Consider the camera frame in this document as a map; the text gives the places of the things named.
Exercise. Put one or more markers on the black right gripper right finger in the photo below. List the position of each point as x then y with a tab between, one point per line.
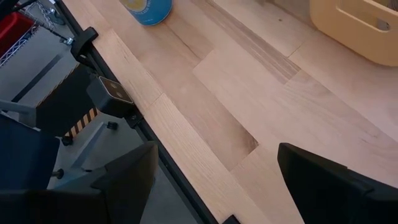
342	202

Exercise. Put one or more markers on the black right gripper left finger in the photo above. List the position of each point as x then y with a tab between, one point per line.
93	205

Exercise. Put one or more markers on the yellow plastic bin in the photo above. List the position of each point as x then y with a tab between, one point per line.
342	31

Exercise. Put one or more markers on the Spindrift sparkling water can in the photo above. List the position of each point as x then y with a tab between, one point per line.
149	14

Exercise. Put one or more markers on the grey wheeled chair base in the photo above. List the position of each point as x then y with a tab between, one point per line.
90	146

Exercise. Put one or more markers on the dark blue panel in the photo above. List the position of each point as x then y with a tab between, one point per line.
25	155

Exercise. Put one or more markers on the black mat orange stripes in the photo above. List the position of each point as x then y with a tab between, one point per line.
65	105

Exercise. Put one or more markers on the red storage bin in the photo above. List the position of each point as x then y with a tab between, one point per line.
12	31

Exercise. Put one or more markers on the black table-level camera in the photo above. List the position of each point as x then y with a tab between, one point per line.
105	102

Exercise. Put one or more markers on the black rail clamp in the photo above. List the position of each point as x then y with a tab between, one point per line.
82	42

